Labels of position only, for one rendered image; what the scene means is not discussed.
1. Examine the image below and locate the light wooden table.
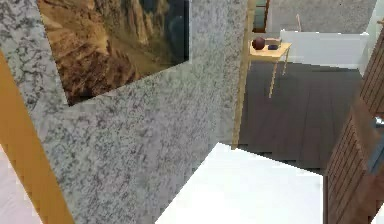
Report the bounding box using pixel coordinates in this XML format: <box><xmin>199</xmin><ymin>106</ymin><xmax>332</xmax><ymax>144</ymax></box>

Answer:
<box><xmin>248</xmin><ymin>40</ymin><xmax>293</xmax><ymax>99</ymax></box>

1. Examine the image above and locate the tan box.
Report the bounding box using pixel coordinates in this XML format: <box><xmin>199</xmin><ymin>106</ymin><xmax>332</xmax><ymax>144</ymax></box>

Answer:
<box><xmin>265</xmin><ymin>37</ymin><xmax>283</xmax><ymax>47</ymax></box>

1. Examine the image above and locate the window with brown frame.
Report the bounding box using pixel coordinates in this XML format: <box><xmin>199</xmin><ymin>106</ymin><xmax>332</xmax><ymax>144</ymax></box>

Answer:
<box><xmin>252</xmin><ymin>0</ymin><xmax>271</xmax><ymax>34</ymax></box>

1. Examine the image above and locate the brown landscape framed picture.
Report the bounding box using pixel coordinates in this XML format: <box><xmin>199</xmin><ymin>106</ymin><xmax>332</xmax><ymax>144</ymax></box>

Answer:
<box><xmin>35</xmin><ymin>0</ymin><xmax>192</xmax><ymax>107</ymax></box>

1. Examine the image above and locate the dark red ball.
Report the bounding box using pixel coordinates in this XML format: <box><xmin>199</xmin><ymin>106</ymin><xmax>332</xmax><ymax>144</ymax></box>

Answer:
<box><xmin>252</xmin><ymin>36</ymin><xmax>267</xmax><ymax>51</ymax></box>

